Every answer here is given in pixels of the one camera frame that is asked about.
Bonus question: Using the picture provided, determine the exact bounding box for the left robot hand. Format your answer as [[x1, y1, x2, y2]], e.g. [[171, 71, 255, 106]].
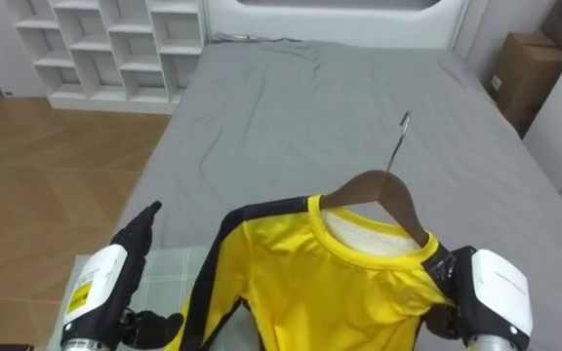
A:
[[60, 200, 185, 351]]

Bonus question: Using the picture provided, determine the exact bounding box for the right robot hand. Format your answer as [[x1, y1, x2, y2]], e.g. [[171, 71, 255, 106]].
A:
[[421, 245, 535, 350]]

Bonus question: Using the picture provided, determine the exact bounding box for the brown wooden clothes hanger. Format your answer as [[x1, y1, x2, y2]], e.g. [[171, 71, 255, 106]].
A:
[[319, 110, 431, 248]]

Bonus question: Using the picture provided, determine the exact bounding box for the yellow black long-sleeve shirt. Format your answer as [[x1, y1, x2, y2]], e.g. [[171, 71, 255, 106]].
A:
[[163, 194, 459, 351]]

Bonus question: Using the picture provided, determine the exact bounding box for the white shelf unit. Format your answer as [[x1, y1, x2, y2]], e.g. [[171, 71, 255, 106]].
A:
[[1, 0, 208, 116]]

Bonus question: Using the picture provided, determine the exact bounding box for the grey bed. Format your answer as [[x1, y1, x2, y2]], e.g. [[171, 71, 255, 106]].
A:
[[46, 0, 562, 351]]

